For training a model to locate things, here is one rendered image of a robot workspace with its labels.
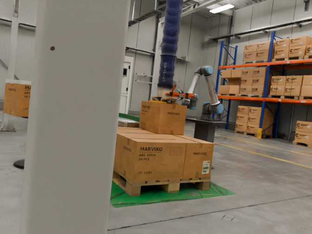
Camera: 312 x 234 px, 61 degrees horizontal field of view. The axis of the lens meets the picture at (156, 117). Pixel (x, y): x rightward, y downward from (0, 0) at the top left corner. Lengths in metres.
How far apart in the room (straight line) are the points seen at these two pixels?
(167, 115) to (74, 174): 3.06
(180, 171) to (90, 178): 2.54
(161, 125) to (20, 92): 1.68
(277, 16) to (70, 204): 13.38
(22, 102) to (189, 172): 2.00
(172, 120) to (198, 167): 0.76
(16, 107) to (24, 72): 9.07
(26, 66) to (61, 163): 12.00
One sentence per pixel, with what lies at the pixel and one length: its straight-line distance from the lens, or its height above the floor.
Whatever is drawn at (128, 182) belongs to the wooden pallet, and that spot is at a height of 0.11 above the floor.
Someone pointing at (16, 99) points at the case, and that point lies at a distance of 3.33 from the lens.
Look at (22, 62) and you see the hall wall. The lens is 12.37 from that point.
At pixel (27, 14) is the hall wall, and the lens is 12.69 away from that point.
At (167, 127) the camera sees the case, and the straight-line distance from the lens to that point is 3.45.
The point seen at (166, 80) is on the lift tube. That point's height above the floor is 1.26.
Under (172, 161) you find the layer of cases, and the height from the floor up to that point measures 0.34.
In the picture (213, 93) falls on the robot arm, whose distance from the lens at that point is 3.95.
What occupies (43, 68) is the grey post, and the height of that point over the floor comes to 0.96.
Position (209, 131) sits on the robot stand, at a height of 0.59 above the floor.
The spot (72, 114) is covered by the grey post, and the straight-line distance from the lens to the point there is 0.39.
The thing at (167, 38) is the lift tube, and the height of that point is 1.81.
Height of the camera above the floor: 0.93
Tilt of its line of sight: 3 degrees down
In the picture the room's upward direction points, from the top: 6 degrees clockwise
